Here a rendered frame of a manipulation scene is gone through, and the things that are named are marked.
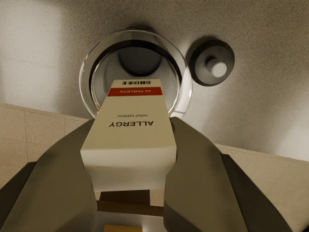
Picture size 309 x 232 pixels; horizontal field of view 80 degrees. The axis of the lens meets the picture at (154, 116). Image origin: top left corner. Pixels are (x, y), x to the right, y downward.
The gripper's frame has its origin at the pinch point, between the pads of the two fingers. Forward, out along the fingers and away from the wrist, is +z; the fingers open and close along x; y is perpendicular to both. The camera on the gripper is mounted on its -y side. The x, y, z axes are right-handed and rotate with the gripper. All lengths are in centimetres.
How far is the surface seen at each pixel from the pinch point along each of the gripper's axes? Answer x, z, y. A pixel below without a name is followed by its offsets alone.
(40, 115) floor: -82, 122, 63
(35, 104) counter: -24.0, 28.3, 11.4
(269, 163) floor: 119, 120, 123
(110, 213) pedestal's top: -12, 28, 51
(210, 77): 13.7, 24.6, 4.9
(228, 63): 16.8, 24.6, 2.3
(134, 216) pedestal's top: -4, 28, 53
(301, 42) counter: 33.1, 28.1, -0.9
